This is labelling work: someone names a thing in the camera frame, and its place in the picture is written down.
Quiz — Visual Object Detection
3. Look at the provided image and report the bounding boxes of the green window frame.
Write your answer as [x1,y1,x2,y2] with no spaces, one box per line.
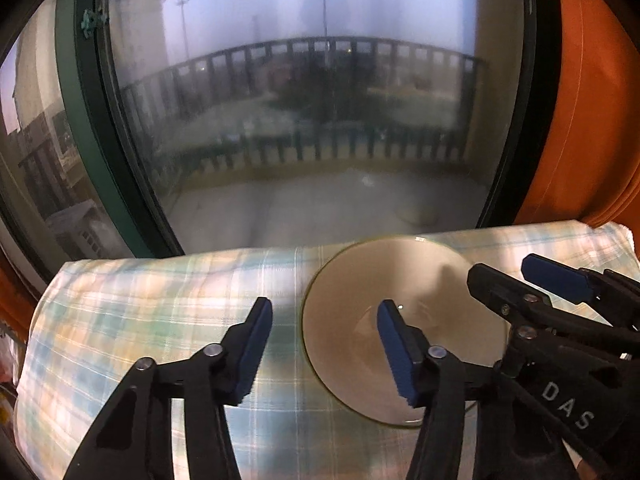
[1,0,562,290]

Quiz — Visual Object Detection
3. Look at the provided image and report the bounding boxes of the orange curtain right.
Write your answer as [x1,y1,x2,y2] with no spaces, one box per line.
[515,0,639,233]

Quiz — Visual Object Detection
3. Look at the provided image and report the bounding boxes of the orange curtain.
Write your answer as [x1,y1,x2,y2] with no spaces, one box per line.
[0,252,37,342]
[515,0,639,233]

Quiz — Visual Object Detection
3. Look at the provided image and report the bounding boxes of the white bowl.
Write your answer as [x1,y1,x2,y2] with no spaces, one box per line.
[302,236,508,427]

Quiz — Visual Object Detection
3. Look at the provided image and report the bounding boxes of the plaid pastel tablecloth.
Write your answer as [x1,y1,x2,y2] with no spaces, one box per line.
[13,220,640,480]

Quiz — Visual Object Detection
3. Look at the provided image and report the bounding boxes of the orange curtain left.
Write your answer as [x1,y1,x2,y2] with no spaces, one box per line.
[0,252,37,342]

